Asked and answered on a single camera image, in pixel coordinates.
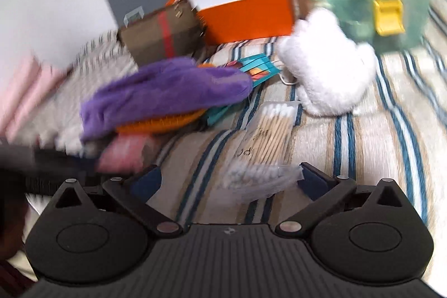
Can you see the teal printed packet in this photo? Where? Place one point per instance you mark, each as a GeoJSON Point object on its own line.
{"type": "Point", "coordinates": [260, 69]}

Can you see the brown pouch with red stripe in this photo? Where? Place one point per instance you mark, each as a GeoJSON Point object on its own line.
{"type": "Point", "coordinates": [160, 32]}

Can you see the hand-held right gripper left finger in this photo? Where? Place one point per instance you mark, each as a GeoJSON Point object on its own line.
{"type": "Point", "coordinates": [148, 183]}

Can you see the orange cardboard box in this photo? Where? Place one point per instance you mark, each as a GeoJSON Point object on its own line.
{"type": "Point", "coordinates": [244, 10]}

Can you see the pink cloth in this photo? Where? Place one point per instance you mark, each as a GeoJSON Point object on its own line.
{"type": "Point", "coordinates": [125, 153]}

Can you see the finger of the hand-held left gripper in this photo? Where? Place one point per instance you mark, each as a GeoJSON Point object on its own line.
{"type": "Point", "coordinates": [66, 162]}

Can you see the white plush toy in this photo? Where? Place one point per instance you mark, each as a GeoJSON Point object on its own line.
{"type": "Point", "coordinates": [328, 67]}

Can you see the cotton swab pack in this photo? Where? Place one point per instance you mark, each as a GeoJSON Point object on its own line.
{"type": "Point", "coordinates": [269, 141]}

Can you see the striped blanket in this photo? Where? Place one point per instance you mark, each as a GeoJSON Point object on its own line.
{"type": "Point", "coordinates": [366, 151]}

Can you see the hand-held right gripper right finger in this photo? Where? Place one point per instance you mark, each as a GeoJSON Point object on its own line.
{"type": "Point", "coordinates": [312, 182]}

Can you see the pink pillow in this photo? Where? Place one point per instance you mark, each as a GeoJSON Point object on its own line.
{"type": "Point", "coordinates": [24, 95]}

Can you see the orange silicone honeycomb mat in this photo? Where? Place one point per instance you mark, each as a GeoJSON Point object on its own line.
{"type": "Point", "coordinates": [157, 125]}

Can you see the purple fluffy cloth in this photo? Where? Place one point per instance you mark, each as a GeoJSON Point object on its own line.
{"type": "Point", "coordinates": [164, 92]}

